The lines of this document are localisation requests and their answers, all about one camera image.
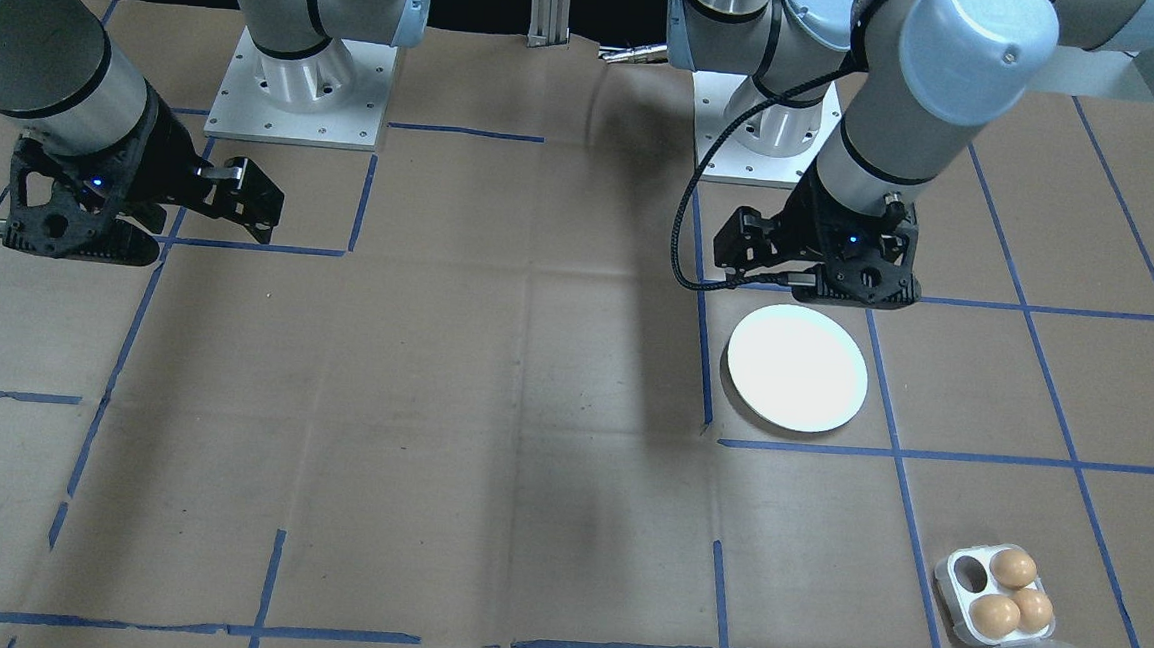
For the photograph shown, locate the white round plate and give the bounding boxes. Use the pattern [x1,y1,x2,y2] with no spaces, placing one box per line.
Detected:
[721,300,874,438]

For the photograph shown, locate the brown egg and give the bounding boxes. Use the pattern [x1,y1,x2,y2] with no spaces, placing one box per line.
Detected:
[1009,587,1056,633]
[969,592,1023,640]
[990,546,1039,592]

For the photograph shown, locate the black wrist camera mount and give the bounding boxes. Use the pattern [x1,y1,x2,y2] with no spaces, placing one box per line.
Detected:
[804,248,923,314]
[0,134,170,270]

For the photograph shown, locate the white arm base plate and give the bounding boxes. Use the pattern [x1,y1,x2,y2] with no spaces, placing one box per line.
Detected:
[691,71,845,193]
[204,24,400,153]

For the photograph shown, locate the silver arm base connector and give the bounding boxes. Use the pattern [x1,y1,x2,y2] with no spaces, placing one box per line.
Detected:
[598,41,671,68]

